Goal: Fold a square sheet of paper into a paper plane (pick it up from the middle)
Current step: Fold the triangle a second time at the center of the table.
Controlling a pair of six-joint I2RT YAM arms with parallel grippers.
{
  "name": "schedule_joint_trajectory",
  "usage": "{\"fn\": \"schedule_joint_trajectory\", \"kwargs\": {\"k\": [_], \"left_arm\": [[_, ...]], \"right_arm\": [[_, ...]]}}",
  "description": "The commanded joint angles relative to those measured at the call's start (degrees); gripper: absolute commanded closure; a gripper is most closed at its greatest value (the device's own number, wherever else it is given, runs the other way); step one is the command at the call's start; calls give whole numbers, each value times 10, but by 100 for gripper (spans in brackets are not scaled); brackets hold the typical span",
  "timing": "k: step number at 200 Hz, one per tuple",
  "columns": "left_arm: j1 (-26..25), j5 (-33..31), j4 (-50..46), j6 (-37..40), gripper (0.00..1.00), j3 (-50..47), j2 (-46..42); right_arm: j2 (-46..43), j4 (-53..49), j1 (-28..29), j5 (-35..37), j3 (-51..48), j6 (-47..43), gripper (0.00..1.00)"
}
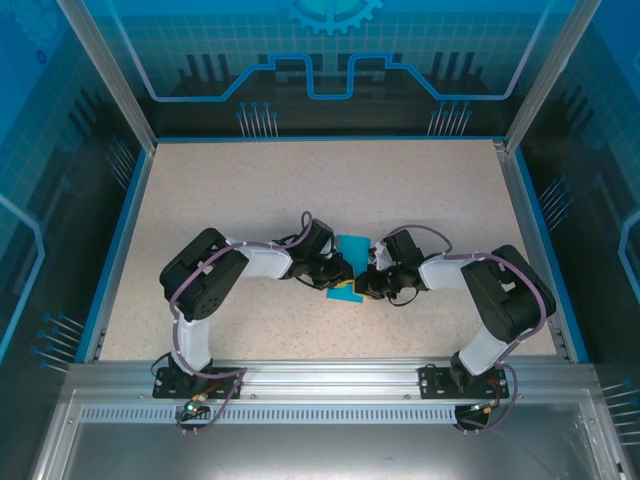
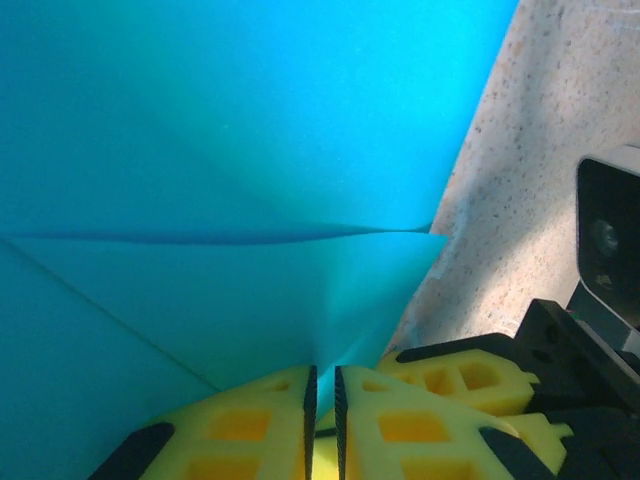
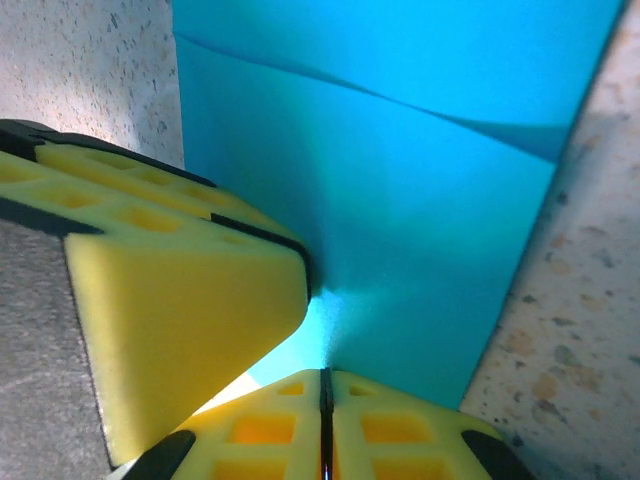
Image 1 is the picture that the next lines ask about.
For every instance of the blue paper sheet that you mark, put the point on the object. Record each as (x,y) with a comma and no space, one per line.
(352,247)

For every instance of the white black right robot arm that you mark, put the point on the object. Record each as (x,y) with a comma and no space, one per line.
(440,272)

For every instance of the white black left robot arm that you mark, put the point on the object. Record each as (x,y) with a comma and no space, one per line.
(265,262)

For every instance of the blue table edge trim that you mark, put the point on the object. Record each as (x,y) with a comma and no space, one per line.
(330,138)
(548,250)

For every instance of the aluminium mounting rail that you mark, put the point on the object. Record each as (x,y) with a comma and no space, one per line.
(330,375)

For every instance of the aluminium side rail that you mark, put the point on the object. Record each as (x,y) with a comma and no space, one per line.
(520,210)

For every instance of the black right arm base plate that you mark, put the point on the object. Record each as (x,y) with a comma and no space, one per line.
(431,393)

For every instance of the blue printed enclosure panel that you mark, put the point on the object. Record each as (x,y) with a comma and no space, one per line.
(330,30)
(600,150)
(40,150)

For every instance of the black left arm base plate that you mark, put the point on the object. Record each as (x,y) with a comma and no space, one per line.
(161,393)

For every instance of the aluminium frame post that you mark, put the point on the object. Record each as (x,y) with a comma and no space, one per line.
(112,75)
(550,75)

